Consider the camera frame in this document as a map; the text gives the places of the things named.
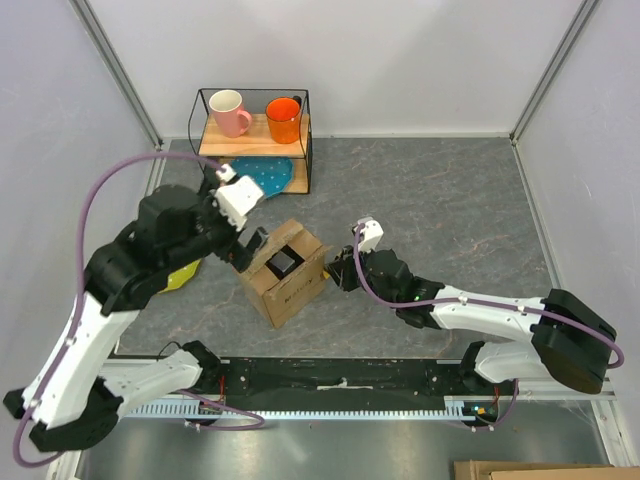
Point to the blue dotted plate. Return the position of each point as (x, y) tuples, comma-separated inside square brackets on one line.
[(271, 174)]

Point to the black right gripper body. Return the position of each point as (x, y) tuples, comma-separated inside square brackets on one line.
[(349, 278)]

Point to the pink ceramic mug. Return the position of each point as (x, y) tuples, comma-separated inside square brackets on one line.
[(229, 113)]

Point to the brown cardboard express box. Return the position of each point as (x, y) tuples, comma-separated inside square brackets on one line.
[(279, 300)]

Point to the cardboard sheet in corner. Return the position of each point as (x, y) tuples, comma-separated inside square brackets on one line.
[(492, 470)]

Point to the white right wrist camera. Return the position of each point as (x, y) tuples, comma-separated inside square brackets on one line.
[(368, 233)]

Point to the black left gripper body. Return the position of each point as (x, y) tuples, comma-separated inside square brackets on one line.
[(232, 249)]

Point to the orange ceramic mug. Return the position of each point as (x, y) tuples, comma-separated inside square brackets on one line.
[(284, 117)]

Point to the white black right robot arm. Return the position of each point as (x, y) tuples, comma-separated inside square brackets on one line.
[(555, 337)]

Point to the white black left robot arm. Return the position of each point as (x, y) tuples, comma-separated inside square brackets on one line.
[(70, 404)]

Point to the green dotted plate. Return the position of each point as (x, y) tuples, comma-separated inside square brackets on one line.
[(179, 278)]

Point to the black wire wooden shelf rack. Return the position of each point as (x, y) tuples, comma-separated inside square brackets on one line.
[(206, 138)]

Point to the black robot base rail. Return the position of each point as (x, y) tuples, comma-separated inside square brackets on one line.
[(340, 385)]

